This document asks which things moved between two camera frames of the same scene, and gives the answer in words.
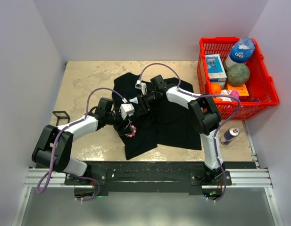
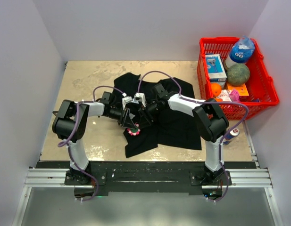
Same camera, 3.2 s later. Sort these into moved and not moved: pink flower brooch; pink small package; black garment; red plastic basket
Moved: pink flower brooch
Not moved: black garment; pink small package; red plastic basket
